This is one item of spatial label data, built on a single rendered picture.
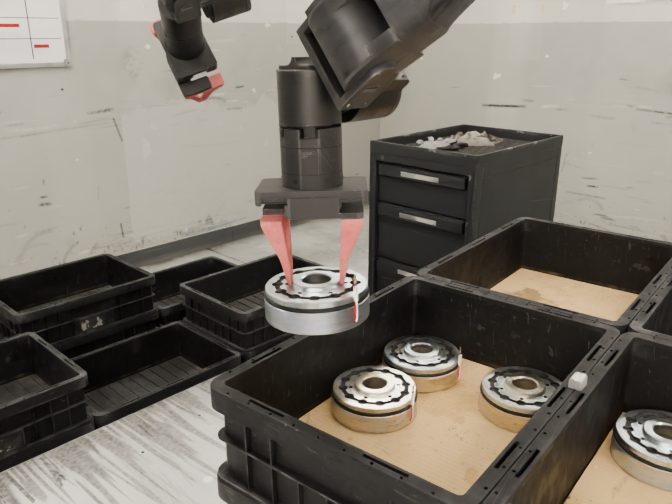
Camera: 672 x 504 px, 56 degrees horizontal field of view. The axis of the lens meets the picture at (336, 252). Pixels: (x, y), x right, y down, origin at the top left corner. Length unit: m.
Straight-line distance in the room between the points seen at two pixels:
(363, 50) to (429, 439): 0.44
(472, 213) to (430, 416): 1.38
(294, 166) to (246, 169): 3.55
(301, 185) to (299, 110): 0.07
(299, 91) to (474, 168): 1.55
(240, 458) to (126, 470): 0.30
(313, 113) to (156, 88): 3.17
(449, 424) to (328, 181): 0.35
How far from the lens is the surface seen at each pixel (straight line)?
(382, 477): 0.55
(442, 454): 0.74
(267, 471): 0.67
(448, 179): 2.14
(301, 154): 0.57
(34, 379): 1.69
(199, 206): 3.95
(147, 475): 0.95
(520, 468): 0.57
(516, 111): 4.33
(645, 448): 0.76
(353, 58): 0.51
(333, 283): 0.61
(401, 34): 0.51
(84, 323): 1.88
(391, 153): 2.27
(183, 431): 1.02
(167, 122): 3.76
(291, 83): 0.57
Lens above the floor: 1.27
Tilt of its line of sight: 19 degrees down
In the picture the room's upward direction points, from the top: straight up
